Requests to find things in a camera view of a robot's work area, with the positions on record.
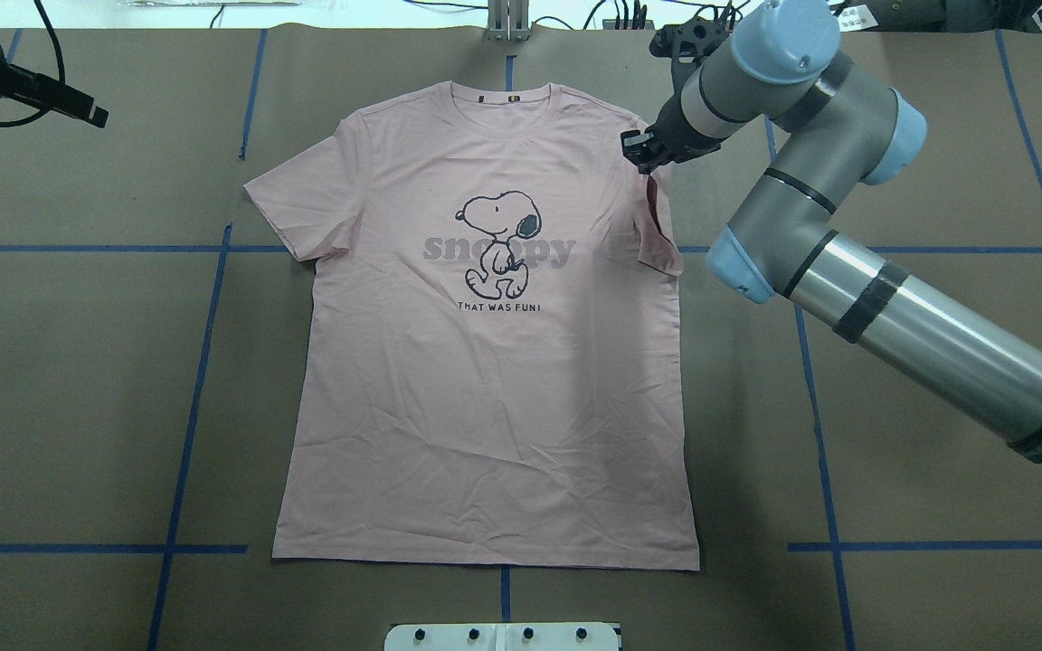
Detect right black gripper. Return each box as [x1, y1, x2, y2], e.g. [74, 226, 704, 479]
[620, 92, 724, 175]

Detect pink Snoopy t-shirt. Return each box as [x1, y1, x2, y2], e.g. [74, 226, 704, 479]
[245, 81, 700, 571]

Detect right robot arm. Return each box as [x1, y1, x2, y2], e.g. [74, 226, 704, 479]
[621, 1, 1042, 468]

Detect white mounting plate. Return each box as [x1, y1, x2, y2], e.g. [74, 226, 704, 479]
[384, 621, 623, 650]

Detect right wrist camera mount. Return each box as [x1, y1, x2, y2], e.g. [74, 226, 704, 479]
[649, 9, 739, 75]

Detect aluminium frame post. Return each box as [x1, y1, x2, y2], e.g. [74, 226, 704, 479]
[485, 0, 532, 42]

